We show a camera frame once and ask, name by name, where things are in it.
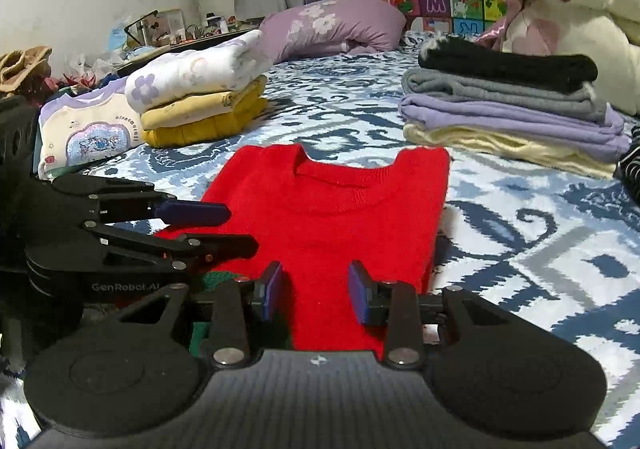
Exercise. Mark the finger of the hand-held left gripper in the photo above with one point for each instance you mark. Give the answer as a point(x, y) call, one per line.
point(195, 214)
point(220, 246)

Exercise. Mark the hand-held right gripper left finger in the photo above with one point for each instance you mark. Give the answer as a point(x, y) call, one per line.
point(272, 291)

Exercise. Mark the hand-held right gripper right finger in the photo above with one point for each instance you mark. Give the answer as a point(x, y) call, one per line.
point(360, 294)

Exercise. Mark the red sweater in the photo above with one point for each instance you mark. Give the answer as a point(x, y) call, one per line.
point(325, 239)

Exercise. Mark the green cloth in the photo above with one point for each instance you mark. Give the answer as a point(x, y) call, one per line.
point(220, 279)

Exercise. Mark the mustard folded garment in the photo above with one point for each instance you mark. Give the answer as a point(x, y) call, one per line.
point(210, 126)

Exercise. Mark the pale yellow folded garment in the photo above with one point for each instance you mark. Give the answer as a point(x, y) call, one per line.
point(200, 104)

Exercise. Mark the white cartoon print shirt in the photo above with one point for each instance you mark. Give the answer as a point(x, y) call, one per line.
point(90, 129)

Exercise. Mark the white floral folded garment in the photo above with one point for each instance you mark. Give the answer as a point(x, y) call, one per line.
point(190, 74)

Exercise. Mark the dark side table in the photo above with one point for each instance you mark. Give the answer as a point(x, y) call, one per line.
point(140, 65)

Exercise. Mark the blue patterned bed sheet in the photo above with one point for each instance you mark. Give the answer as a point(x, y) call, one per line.
point(525, 239)

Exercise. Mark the clear plastic bag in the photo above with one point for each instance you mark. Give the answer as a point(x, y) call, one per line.
point(90, 65)

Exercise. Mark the light blue packet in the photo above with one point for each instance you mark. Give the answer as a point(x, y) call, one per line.
point(121, 36)

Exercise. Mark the cream folded garment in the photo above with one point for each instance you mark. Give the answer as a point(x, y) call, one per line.
point(475, 139)

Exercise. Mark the lavender folded garment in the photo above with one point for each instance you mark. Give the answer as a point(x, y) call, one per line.
point(500, 121)

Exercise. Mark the grey folded garment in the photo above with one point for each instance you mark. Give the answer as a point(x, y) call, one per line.
point(475, 89)

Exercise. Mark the purple floral pillow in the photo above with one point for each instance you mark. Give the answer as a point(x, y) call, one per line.
point(350, 24)

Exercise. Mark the black folded garment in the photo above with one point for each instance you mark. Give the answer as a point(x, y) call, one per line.
point(500, 66)

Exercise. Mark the colourful alphabet foam mat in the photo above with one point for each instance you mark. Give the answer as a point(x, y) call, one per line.
point(430, 4)

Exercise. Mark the black white striped sweater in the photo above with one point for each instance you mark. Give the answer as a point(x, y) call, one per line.
point(631, 164)

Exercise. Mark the glass picture frame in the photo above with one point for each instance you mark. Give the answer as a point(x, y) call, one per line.
point(165, 24)

